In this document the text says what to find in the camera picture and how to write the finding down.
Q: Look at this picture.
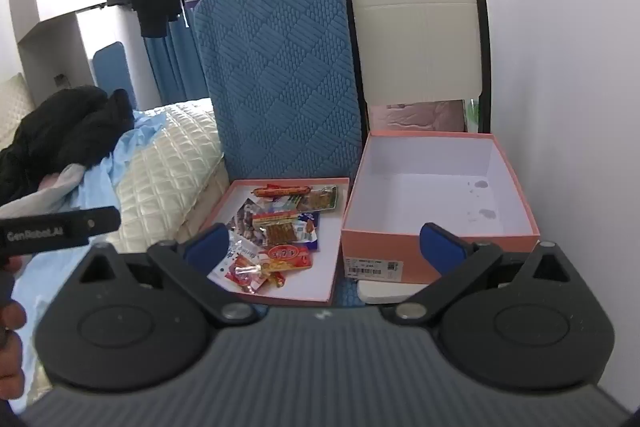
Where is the cream plastic chair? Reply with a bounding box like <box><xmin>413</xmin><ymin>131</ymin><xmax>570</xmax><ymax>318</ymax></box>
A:
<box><xmin>342</xmin><ymin>0</ymin><xmax>494</xmax><ymax>306</ymax></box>

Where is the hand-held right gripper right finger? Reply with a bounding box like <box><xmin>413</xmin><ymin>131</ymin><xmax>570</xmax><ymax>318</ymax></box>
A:
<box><xmin>380</xmin><ymin>222</ymin><xmax>573</xmax><ymax>325</ymax></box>

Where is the cream quilted bedspread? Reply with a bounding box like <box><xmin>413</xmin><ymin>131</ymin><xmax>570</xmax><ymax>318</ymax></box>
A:
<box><xmin>30</xmin><ymin>99</ymin><xmax>232</xmax><ymax>258</ymax></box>

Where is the blue curtain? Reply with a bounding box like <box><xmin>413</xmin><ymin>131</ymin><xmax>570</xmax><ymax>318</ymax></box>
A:
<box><xmin>144</xmin><ymin>0</ymin><xmax>215</xmax><ymax>106</ymax></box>

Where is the blue white snack packet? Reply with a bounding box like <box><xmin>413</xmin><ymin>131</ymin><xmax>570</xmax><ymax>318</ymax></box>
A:
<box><xmin>207</xmin><ymin>211</ymin><xmax>322</xmax><ymax>290</ymax></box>

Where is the blue padded panel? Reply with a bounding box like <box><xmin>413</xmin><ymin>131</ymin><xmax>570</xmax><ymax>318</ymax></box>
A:
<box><xmin>92</xmin><ymin>41</ymin><xmax>137</xmax><ymax>111</ymax></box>

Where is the light blue sheet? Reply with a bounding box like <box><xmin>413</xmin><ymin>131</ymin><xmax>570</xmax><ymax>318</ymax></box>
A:
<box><xmin>7</xmin><ymin>109</ymin><xmax>168</xmax><ymax>338</ymax></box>

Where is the red foil candy bag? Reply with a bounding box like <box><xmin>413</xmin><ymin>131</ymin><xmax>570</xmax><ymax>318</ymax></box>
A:
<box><xmin>224</xmin><ymin>256</ymin><xmax>287</xmax><ymax>294</ymax></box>

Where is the cream quilted headboard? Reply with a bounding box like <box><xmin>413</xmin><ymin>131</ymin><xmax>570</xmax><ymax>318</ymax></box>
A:
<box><xmin>0</xmin><ymin>73</ymin><xmax>37</xmax><ymax>148</ymax></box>

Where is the black garment on bed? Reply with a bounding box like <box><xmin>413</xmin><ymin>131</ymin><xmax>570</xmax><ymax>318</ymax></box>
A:
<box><xmin>0</xmin><ymin>85</ymin><xmax>136</xmax><ymax>206</ymax></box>

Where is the blue quilted chair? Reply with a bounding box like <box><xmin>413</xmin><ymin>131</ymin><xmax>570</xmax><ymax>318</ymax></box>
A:
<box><xmin>194</xmin><ymin>0</ymin><xmax>364</xmax><ymax>308</ymax></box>

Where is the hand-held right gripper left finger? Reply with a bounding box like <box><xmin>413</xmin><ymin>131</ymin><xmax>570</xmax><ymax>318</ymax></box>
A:
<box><xmin>75</xmin><ymin>223</ymin><xmax>261</xmax><ymax>328</ymax></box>

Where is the red sausage stick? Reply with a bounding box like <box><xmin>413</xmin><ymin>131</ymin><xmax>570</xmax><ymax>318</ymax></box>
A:
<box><xmin>251</xmin><ymin>183</ymin><xmax>312</xmax><ymax>198</ymax></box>

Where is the pink cardboard box lid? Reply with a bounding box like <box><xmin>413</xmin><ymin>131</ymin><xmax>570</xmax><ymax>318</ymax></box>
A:
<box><xmin>187</xmin><ymin>177</ymin><xmax>351</xmax><ymax>306</ymax></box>

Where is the orange snack packet red label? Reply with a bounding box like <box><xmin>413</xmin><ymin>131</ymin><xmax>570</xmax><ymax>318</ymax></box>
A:
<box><xmin>251</xmin><ymin>211</ymin><xmax>319</xmax><ymax>249</ymax></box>

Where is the person's left hand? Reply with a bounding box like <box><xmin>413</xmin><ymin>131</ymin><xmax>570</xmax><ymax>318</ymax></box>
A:
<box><xmin>0</xmin><ymin>254</ymin><xmax>28</xmax><ymax>403</ymax></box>

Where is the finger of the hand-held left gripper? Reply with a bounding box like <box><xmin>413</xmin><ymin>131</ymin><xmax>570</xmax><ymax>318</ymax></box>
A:
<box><xmin>65</xmin><ymin>206</ymin><xmax>122</xmax><ymax>244</ymax></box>

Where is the pink cardboard shoe box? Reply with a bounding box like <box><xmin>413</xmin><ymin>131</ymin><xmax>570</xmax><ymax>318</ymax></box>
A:
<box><xmin>341</xmin><ymin>131</ymin><xmax>542</xmax><ymax>285</ymax></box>

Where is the brown photo snack packet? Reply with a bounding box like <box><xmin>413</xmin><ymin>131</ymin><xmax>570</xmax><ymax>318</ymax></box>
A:
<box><xmin>226</xmin><ymin>198</ymin><xmax>263</xmax><ymax>244</ymax></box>

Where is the clear golden snack packet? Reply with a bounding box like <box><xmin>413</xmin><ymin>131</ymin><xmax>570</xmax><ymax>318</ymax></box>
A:
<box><xmin>297</xmin><ymin>186</ymin><xmax>339</xmax><ymax>211</ymax></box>

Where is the grey cloth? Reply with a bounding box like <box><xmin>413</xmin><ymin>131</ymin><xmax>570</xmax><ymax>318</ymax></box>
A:
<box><xmin>0</xmin><ymin>163</ymin><xmax>85</xmax><ymax>220</ymax></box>

